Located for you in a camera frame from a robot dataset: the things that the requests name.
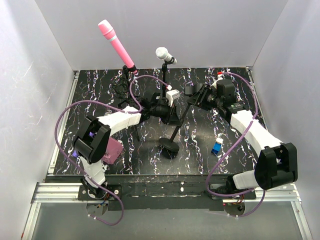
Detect black round-base stand white mic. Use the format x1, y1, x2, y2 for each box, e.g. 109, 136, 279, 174
161, 61, 169, 98

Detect blue white small toy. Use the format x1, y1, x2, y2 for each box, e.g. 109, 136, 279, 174
211, 137, 223, 155

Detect pink microphone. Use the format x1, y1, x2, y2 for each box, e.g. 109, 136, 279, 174
98, 19, 137, 74

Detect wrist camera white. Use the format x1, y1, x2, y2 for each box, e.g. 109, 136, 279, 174
210, 71, 225, 89
165, 85, 181, 107

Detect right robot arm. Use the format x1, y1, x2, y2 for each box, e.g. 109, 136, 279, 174
184, 79, 298, 199

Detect purple microphone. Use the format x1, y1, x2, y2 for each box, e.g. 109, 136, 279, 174
72, 132, 96, 159

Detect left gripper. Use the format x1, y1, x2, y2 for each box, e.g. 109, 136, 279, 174
151, 101, 182, 127

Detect purple cable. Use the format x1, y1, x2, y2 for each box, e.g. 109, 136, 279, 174
205, 72, 266, 218
54, 74, 173, 227

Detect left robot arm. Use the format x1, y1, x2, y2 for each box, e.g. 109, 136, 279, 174
72, 89, 181, 200

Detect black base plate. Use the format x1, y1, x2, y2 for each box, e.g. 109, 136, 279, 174
44, 172, 286, 212

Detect black round-base stand purple mic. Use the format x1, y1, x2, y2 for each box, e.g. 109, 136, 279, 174
159, 104, 191, 159

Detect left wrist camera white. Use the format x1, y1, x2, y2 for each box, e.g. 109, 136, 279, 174
165, 85, 181, 107

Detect white microphone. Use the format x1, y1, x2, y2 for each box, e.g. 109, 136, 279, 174
155, 47, 177, 65

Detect black tripod stand pink mic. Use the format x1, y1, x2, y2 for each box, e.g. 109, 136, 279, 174
109, 64, 143, 142

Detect black marble mat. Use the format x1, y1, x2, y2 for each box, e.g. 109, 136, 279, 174
52, 67, 258, 175

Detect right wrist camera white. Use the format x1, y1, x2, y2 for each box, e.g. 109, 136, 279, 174
210, 71, 225, 89

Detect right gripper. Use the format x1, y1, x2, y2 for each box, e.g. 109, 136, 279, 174
187, 83, 222, 112

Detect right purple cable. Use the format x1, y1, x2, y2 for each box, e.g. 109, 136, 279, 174
205, 72, 266, 218

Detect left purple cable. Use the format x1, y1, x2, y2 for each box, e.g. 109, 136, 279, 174
54, 74, 173, 227

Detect pink metronome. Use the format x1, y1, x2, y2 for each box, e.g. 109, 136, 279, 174
102, 137, 123, 165

